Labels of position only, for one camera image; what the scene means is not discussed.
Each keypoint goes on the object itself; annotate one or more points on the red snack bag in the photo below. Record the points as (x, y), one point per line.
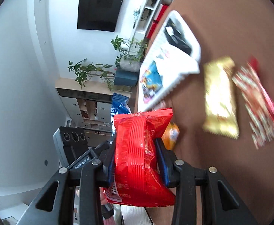
(136, 180)

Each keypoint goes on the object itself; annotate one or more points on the tall plant blue pot left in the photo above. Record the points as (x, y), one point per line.
(119, 80)

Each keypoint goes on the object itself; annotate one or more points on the red storage box left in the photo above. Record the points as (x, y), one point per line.
(151, 29)

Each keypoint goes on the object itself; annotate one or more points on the black snack packet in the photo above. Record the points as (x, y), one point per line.
(175, 36)

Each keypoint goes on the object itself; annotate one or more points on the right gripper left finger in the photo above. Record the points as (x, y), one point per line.
(55, 202)

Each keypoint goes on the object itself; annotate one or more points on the gold snack packet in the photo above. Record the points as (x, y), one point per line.
(220, 102)

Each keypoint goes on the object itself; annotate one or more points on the black wall television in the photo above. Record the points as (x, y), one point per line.
(99, 15)

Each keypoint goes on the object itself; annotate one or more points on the trailing plant on cabinet left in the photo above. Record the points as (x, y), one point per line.
(131, 50)

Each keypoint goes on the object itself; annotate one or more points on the red storage box right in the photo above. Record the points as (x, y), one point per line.
(159, 12)

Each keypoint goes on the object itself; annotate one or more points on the orange snack packet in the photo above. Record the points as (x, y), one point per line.
(170, 136)

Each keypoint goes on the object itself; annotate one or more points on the red star heart snack packet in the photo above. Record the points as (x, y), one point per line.
(259, 105)

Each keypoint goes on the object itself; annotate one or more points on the white tv cabinet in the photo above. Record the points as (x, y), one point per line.
(143, 13)

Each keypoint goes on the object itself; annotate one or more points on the small white pot under cabinet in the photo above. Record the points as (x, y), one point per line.
(166, 2)

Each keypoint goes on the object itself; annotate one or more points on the white plastic tray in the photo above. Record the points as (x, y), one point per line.
(172, 63)

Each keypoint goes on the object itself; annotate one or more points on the plant in ribbed white pot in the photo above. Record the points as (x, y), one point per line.
(127, 63)

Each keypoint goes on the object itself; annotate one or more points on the blue snack bag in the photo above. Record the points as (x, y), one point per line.
(119, 106)

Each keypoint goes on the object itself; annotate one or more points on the wooden storage cabinet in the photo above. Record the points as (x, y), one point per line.
(88, 106)

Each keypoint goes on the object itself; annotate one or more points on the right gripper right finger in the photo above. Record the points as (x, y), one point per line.
(220, 203)

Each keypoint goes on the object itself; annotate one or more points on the red storage box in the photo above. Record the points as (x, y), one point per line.
(159, 12)
(151, 29)

